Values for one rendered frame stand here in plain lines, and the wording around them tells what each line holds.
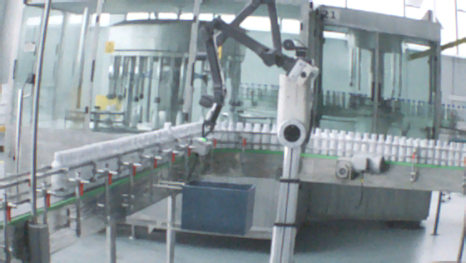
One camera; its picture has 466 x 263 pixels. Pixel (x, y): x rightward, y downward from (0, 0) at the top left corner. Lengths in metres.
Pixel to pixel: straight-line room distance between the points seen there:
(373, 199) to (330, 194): 0.48
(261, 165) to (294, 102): 1.38
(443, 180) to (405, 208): 4.03
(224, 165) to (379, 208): 4.00
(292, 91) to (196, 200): 1.03
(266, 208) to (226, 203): 3.84
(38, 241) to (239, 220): 2.08
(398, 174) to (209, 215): 2.10
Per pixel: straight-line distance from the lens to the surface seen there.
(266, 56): 5.70
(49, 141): 9.30
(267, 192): 8.91
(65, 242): 3.69
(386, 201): 10.79
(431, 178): 6.82
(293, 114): 5.86
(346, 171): 6.88
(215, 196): 5.09
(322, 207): 10.80
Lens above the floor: 1.48
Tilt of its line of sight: 3 degrees down
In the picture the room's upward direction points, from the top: 4 degrees clockwise
